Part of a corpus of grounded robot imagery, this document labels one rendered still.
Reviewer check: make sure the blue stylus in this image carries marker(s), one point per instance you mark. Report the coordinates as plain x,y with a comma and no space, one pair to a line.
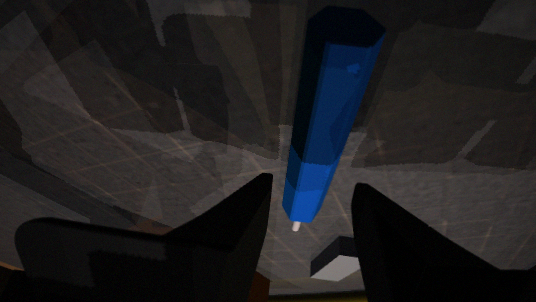
340,50

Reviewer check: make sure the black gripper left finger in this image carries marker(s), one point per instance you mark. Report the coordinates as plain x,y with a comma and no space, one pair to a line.
212,258

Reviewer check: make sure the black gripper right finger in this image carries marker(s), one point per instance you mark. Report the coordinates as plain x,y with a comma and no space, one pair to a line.
402,259

